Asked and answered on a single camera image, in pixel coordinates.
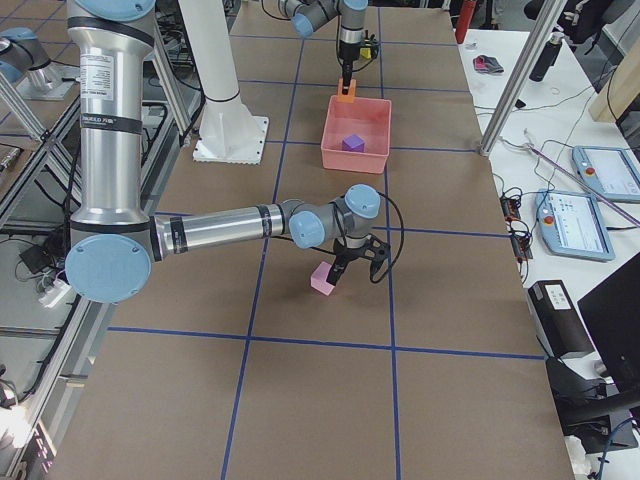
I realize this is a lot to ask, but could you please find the dark pouch with pink cloth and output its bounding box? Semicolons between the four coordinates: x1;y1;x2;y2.
472;55;504;75

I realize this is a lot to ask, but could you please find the near blue teach pendant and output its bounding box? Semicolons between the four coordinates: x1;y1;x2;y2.
535;190;615;262

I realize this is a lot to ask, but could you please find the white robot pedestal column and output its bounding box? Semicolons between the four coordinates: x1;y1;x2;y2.
179;0;269;165

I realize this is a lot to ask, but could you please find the far blue teach pendant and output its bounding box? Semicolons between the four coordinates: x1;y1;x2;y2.
572;146;639;203

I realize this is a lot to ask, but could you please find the black water bottle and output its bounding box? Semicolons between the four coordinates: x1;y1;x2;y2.
529;32;564;82

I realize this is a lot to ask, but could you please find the orange foam block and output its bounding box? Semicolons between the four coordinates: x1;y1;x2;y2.
337;79;357;103

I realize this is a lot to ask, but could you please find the pink foam block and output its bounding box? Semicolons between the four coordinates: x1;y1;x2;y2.
310;262;335;296

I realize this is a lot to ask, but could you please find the red cylinder bottle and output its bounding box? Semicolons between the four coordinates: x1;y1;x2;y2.
455;0;476;45

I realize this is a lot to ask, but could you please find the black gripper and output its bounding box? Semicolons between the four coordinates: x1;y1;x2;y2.
327;238;373;286
339;40;361;95

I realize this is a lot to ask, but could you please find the black computer monitor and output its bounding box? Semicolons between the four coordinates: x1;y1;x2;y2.
578;254;639;391

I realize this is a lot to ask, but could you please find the white power strip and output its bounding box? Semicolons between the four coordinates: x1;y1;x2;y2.
39;279;72;309

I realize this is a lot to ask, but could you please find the purple foam block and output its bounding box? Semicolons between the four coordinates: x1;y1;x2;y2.
341;134;365;153

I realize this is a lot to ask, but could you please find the black box white label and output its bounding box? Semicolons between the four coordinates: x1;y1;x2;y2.
527;280;595;360

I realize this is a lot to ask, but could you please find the pink plastic bin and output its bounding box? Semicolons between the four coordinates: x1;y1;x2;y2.
321;95;392;174

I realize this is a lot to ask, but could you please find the blue teach pendant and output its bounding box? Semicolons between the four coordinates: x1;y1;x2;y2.
572;146;639;203
535;190;615;262

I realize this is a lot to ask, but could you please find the aluminium frame post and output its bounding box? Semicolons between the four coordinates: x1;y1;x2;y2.
478;0;566;157

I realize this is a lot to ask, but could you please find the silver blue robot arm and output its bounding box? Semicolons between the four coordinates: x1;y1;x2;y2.
277;0;368;95
65;1;390;303

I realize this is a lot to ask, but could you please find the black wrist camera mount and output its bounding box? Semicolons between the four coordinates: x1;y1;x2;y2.
365;235;391;284

